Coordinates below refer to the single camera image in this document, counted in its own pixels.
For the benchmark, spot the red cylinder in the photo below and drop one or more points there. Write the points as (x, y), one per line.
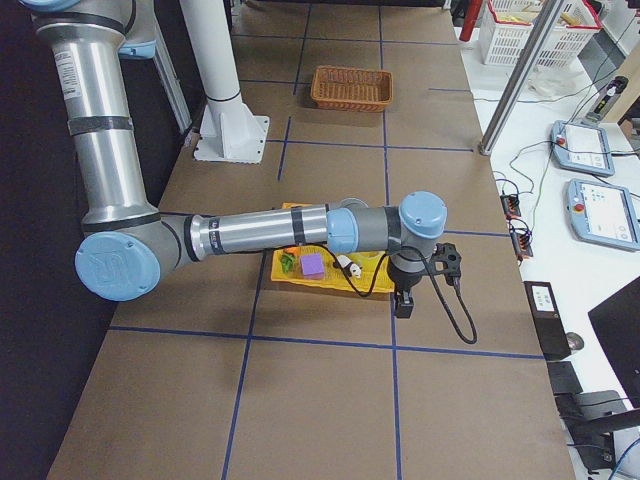
(472, 14)

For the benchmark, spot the purple foam cube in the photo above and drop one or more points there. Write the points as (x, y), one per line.
(312, 266)

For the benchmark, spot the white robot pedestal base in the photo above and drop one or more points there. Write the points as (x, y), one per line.
(229, 131)

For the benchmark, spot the teach pendant tablet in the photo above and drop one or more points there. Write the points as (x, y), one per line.
(581, 148)
(602, 214)

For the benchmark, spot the black power box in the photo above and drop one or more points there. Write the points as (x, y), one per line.
(547, 321)

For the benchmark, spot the far teach pendant tablet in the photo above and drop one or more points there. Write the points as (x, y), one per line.
(581, 148)

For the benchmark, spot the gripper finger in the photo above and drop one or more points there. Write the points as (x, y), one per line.
(400, 308)
(409, 306)

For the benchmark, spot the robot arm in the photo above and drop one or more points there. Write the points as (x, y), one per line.
(129, 246)

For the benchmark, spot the yellow wicker tray basket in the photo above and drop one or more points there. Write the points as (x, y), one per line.
(333, 279)

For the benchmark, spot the near teach pendant tablet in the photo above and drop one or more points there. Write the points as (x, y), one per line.
(602, 214)

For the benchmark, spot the computer mouse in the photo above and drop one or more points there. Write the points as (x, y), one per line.
(574, 341)

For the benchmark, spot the orange toy carrot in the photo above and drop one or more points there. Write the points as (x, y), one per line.
(288, 258)

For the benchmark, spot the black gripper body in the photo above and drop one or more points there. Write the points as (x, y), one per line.
(401, 279)

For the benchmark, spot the brown wicker basket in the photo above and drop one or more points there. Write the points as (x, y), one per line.
(352, 89)

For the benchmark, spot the aluminium frame post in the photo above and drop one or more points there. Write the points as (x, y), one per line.
(528, 59)

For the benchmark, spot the black monitor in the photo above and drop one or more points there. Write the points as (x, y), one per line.
(615, 322)

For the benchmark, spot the small panda figurine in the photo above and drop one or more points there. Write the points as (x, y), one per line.
(348, 267)

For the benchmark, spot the white plastic crate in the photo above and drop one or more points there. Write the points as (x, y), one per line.
(506, 26)

